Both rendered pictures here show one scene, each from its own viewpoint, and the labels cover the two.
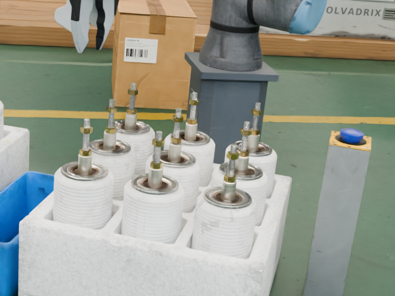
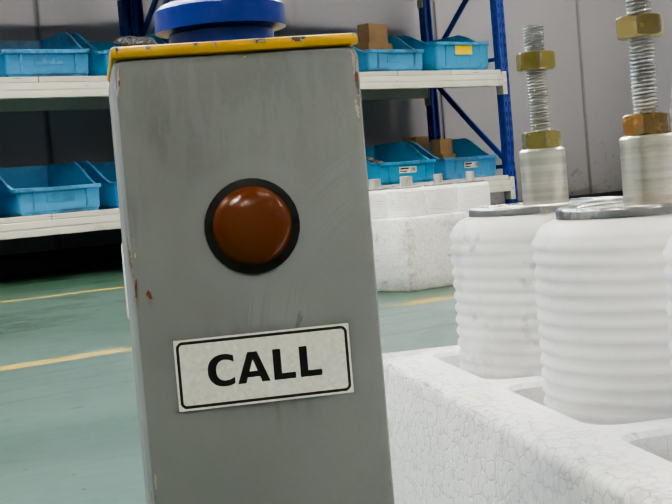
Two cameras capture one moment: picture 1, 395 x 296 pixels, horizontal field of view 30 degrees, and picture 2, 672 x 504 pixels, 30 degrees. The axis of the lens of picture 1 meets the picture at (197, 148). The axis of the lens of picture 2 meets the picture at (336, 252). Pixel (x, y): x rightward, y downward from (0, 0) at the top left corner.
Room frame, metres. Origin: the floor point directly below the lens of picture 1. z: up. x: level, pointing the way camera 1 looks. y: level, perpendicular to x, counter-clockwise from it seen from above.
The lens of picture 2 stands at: (1.57, -0.38, 0.27)
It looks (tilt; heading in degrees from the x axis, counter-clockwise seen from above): 3 degrees down; 158
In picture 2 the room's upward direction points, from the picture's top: 5 degrees counter-clockwise
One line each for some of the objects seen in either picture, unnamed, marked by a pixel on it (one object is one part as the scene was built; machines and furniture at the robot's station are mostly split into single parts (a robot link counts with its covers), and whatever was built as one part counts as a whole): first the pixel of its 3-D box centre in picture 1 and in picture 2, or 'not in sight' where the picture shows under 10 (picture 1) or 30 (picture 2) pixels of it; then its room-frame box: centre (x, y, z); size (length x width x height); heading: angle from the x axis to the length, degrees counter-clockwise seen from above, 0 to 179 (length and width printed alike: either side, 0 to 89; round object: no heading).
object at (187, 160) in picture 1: (174, 159); not in sight; (1.18, 0.04, 0.25); 0.08 x 0.08 x 0.01
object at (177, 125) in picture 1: (176, 130); not in sight; (1.18, 0.04, 0.31); 0.01 x 0.01 x 0.08
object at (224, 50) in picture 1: (233, 42); not in sight; (1.72, -0.06, 0.35); 0.15 x 0.15 x 0.10
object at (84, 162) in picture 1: (84, 164); not in sight; (1.09, 0.18, 0.26); 0.02 x 0.02 x 0.03
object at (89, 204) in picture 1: (81, 222); not in sight; (1.09, 0.18, 0.16); 0.10 x 0.10 x 0.18
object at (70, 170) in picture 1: (84, 171); not in sight; (1.09, 0.18, 0.25); 0.08 x 0.08 x 0.01
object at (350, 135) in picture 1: (351, 137); (221, 36); (1.20, -0.26, 0.32); 0.04 x 0.04 x 0.02
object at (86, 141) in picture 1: (86, 141); not in sight; (1.09, 0.18, 0.30); 0.01 x 0.01 x 0.08
